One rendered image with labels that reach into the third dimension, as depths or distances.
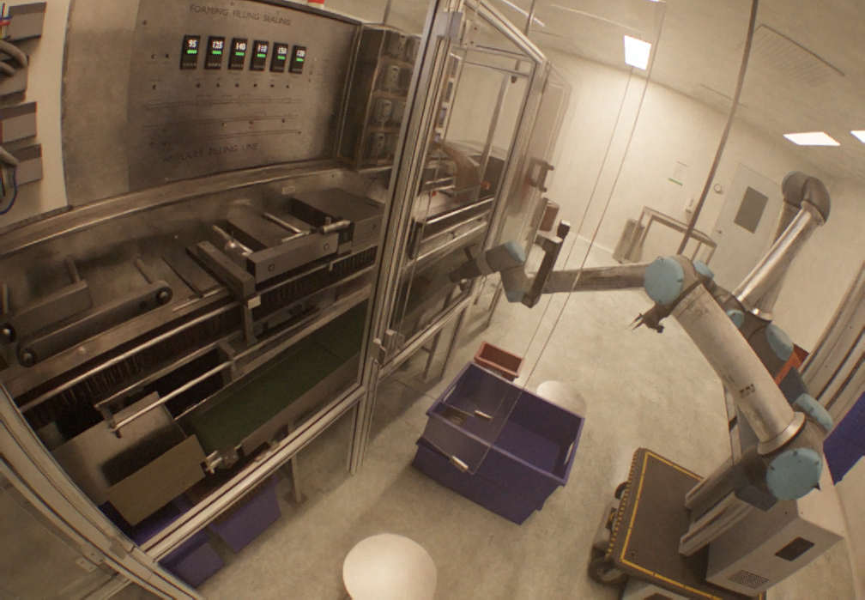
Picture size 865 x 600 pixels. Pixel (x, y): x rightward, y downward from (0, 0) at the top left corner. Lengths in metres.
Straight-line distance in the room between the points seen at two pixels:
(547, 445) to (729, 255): 4.88
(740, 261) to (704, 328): 5.29
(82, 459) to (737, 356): 1.49
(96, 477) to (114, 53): 0.96
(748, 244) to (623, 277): 5.10
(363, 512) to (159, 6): 1.82
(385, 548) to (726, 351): 1.14
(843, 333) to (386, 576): 1.72
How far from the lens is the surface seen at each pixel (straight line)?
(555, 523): 1.87
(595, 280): 1.23
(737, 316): 1.36
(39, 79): 0.99
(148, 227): 1.05
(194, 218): 1.10
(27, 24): 0.94
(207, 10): 1.11
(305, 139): 1.37
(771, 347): 1.55
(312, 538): 1.58
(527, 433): 1.79
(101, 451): 0.97
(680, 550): 1.76
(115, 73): 1.03
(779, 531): 1.55
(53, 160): 1.00
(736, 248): 6.15
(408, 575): 1.30
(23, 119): 0.94
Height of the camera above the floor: 1.49
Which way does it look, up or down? 28 degrees down
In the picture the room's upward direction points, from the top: 15 degrees clockwise
